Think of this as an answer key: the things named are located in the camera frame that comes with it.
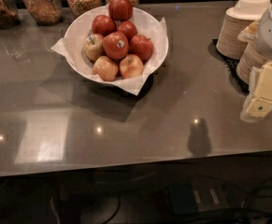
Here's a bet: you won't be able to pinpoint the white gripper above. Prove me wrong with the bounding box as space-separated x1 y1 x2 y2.
237 4 272 122

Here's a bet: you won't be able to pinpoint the red apple with sticker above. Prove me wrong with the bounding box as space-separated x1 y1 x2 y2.
103 31 129 60

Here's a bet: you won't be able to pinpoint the yellow apple front right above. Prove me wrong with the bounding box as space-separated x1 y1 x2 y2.
119 54 144 79

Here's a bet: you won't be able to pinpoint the yellow apple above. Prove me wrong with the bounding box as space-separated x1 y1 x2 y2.
119 54 144 79
93 56 119 81

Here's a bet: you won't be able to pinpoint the red apple upper right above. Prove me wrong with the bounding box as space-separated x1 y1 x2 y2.
117 21 137 40

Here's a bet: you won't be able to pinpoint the top red apple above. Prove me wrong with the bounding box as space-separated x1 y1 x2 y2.
108 0 133 21

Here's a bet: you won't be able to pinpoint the yellow apple front left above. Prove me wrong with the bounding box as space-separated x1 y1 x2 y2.
93 56 119 81

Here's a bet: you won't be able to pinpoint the red apple upper left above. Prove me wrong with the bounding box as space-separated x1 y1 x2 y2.
92 15 116 36

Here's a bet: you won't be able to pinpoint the yellow-green apple left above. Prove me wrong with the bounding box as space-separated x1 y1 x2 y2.
83 34 104 62

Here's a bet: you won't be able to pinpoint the white bowl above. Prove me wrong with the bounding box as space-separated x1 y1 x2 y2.
64 5 169 86

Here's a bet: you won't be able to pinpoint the black rubber mat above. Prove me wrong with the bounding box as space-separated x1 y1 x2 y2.
215 49 250 95

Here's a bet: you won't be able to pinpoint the rear stack paper bowls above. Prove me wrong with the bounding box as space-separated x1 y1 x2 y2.
216 0 270 60

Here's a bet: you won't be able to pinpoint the dark box under table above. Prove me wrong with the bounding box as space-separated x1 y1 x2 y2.
168 182 229 216

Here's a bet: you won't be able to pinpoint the white paper liner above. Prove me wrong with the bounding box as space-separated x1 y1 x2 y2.
50 5 168 96

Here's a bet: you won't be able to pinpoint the glass jar with granola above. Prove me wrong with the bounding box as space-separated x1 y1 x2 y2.
22 0 62 25

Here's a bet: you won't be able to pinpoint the black cables on floor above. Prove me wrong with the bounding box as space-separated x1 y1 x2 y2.
172 175 272 224

